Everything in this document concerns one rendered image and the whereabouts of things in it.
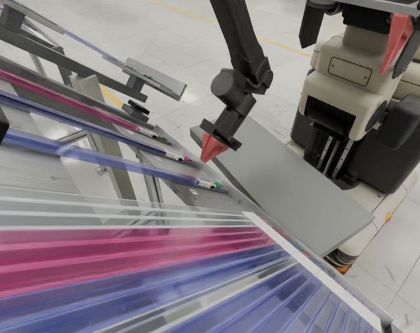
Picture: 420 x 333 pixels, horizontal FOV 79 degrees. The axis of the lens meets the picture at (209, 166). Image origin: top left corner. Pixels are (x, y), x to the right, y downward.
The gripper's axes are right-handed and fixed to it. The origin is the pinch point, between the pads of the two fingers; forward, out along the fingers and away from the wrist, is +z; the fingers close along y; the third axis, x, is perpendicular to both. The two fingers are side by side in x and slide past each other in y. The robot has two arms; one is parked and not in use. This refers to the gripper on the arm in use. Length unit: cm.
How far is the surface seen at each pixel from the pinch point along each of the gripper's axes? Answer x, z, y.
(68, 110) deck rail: -25.5, 5.8, -19.1
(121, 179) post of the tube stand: 17, 31, -42
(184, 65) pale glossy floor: 138, -45, -186
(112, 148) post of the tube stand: 6.0, 18.8, -41.6
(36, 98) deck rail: -31.7, 6.1, -19.0
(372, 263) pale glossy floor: 95, 3, 46
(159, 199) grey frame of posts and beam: 20.8, 25.6, -21.8
